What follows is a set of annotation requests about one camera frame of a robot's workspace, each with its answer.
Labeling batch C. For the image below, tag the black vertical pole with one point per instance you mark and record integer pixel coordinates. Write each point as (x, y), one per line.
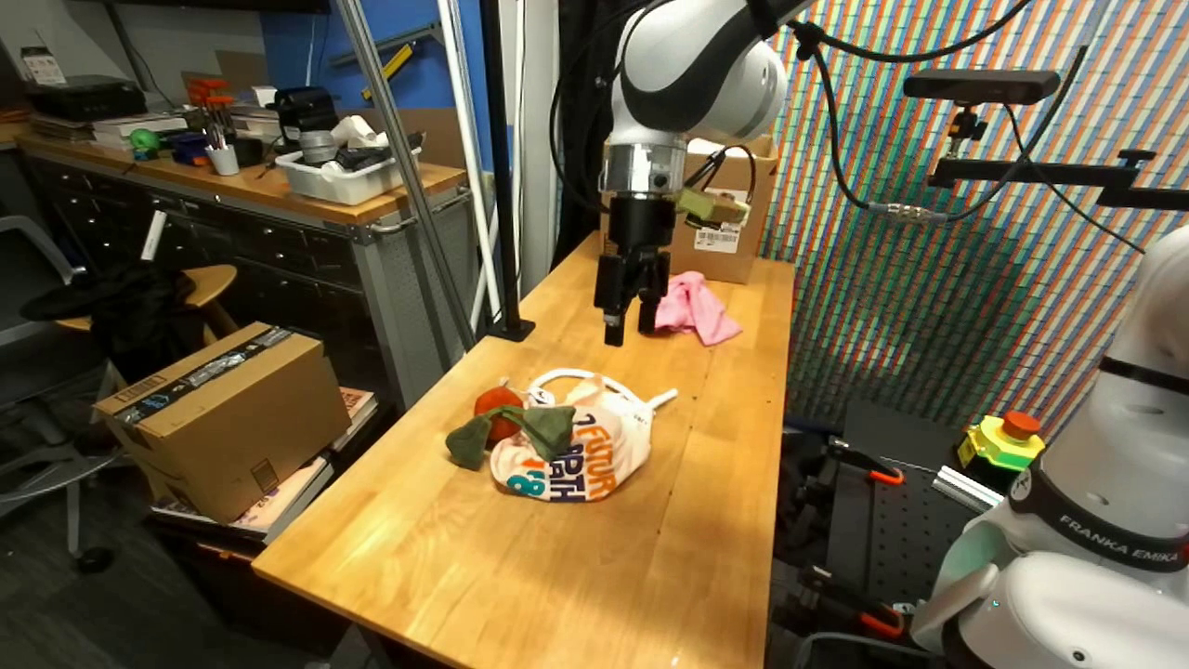
(500, 160)

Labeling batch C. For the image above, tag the silver metal pole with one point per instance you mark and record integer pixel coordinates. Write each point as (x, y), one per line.
(398, 150)

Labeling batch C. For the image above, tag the patterned backdrop screen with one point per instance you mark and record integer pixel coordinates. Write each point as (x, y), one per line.
(969, 310)

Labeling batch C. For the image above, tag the black bench device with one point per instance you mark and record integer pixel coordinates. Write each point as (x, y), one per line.
(302, 108)

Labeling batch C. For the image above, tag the cardboard box with black tape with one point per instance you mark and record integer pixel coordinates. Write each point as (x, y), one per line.
(225, 415)

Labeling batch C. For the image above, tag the white tube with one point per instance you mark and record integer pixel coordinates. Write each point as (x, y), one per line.
(468, 150)

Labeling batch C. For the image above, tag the cream printed shirt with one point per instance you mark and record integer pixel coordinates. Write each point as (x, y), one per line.
(580, 450)

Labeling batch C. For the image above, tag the yellow emergency stop button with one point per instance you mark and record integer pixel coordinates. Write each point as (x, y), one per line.
(1000, 444)

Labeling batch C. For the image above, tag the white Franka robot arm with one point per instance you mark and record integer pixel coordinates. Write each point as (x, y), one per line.
(692, 77)

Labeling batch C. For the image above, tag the white cup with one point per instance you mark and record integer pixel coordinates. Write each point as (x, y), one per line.
(225, 156)

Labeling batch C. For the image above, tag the pink cloth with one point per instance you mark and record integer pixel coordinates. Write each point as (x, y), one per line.
(697, 310)

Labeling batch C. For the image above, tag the white plastic bin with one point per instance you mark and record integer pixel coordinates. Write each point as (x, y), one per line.
(337, 181)

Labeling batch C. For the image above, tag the cardboard box with labels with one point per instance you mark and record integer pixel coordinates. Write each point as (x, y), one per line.
(738, 246)

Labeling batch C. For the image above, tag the grey mesh office chair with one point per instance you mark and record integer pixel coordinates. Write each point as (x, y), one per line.
(31, 372)

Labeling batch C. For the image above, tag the black stereo camera bar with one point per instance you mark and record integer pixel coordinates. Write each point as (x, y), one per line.
(980, 88)

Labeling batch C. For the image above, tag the black perforated cart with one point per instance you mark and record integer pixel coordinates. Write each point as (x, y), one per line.
(879, 532)

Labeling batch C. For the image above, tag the black case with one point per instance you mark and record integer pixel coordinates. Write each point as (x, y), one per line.
(78, 99)

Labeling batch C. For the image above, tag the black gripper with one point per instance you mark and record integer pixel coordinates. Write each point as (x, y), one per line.
(633, 242)

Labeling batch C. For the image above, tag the black bag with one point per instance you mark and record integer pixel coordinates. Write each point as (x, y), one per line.
(134, 319)

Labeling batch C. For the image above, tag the small green object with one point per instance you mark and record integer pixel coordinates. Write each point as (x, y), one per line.
(141, 141)

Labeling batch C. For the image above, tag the small orange object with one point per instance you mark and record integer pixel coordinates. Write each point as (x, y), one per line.
(209, 93)

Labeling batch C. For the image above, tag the orange green wrist camera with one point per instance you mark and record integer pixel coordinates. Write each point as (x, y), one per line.
(712, 205)

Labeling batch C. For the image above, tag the pink cover book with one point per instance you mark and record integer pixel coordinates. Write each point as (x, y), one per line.
(285, 512)

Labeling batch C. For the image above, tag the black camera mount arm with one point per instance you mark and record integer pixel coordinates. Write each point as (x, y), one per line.
(1052, 174)

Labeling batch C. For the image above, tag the grey workbench with wooden top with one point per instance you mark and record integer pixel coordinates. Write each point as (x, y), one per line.
(186, 237)

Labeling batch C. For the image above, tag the wooden stool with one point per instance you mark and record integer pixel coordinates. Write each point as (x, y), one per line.
(206, 288)

